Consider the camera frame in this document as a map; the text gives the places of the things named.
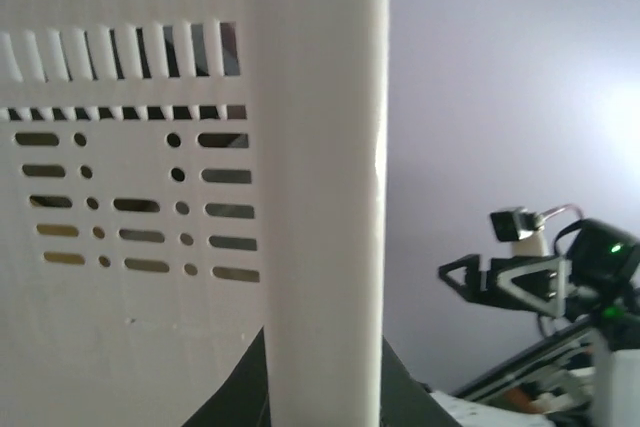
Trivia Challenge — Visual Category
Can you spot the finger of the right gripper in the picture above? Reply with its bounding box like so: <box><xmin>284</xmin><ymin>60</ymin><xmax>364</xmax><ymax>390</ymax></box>
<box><xmin>499</xmin><ymin>256</ymin><xmax>565</xmax><ymax>317</ymax></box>
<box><xmin>438</xmin><ymin>254</ymin><xmax>489</xmax><ymax>303</ymax></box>

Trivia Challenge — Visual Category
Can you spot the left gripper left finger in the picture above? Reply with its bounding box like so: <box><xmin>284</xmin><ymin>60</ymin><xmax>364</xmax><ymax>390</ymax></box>
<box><xmin>183</xmin><ymin>329</ymin><xmax>271</xmax><ymax>427</ymax></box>

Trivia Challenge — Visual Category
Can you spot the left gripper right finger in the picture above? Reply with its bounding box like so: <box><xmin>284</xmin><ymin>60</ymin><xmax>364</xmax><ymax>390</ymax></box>
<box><xmin>380</xmin><ymin>338</ymin><xmax>460</xmax><ymax>427</ymax></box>

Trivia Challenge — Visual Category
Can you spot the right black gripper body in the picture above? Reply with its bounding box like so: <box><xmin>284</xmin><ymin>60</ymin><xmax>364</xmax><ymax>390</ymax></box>
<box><xmin>480</xmin><ymin>255</ymin><xmax>572</xmax><ymax>317</ymax></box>

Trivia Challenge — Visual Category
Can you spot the white plastic tub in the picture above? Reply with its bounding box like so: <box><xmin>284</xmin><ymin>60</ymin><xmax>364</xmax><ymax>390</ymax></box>
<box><xmin>1</xmin><ymin>0</ymin><xmax>389</xmax><ymax>426</ymax></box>

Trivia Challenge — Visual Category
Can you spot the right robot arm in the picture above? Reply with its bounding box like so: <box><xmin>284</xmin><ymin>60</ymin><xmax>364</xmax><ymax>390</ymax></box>
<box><xmin>438</xmin><ymin>208</ymin><xmax>639</xmax><ymax>426</ymax></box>

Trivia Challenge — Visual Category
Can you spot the aluminium rail frame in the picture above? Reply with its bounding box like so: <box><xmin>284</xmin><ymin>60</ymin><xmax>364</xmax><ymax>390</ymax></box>
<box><xmin>452</xmin><ymin>319</ymin><xmax>591</xmax><ymax>404</ymax></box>

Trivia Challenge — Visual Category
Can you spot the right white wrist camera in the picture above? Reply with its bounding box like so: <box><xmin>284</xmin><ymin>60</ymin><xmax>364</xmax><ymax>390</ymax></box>
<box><xmin>489</xmin><ymin>207</ymin><xmax>549</xmax><ymax>257</ymax></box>

